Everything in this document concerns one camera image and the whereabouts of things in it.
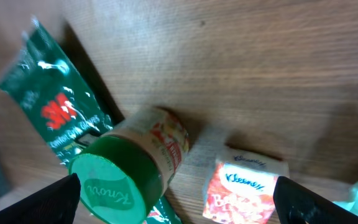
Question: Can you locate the green 3M gloves package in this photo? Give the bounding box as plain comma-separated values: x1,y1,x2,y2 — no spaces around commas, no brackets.
0,21,180,223

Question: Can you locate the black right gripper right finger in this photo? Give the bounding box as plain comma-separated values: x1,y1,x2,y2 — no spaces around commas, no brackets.
273,176,358,224

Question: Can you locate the green lid seasoning jar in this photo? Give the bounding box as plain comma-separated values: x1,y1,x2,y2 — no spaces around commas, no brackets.
68,107,189,223

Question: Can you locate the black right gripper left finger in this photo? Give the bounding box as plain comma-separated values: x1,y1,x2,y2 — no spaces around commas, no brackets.
0,174,81,224

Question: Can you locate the red Kleenex tissue pack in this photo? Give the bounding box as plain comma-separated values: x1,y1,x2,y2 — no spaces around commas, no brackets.
203,148,289,224

